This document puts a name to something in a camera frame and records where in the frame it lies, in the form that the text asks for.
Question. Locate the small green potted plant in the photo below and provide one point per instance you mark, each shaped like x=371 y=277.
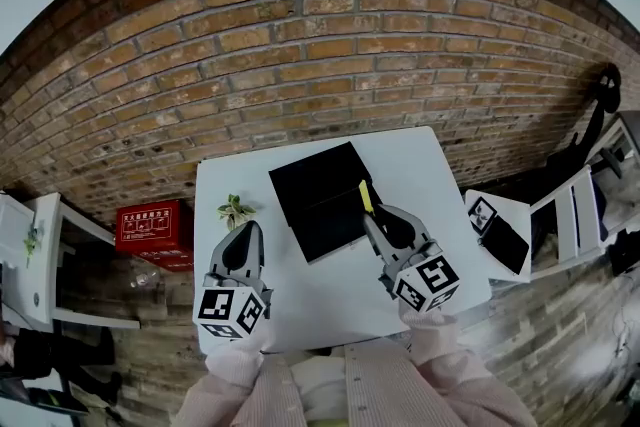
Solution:
x=232 y=210

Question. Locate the person's right forearm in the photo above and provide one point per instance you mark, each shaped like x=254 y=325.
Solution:
x=440 y=345

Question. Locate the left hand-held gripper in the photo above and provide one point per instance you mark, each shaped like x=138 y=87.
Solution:
x=227 y=310

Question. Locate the red metal box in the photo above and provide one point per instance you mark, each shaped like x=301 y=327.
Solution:
x=152 y=230

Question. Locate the white wooden chair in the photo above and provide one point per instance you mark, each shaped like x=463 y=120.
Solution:
x=570 y=220

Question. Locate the small green plant sprig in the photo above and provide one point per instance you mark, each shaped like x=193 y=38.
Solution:
x=32 y=240

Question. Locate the person's pink shirt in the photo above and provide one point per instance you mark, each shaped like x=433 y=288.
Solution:
x=375 y=390

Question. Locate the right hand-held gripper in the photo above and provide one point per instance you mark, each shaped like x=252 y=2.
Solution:
x=425 y=282

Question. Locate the plant print picture frame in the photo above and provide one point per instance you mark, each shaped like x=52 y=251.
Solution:
x=482 y=215

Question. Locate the black bag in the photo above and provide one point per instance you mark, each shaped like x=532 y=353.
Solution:
x=625 y=252

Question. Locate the black box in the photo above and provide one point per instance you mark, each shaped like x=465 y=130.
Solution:
x=320 y=205

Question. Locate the clear plastic bottle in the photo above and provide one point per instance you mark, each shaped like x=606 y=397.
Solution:
x=144 y=279

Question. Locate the white desk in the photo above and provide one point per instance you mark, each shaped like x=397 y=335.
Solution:
x=42 y=265

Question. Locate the yellow-green plastic piece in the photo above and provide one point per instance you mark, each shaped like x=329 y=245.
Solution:
x=365 y=197

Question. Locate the black flat case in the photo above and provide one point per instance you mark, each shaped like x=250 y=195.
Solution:
x=505 y=247

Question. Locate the person's left forearm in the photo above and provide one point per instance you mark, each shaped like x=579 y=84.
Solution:
x=240 y=365

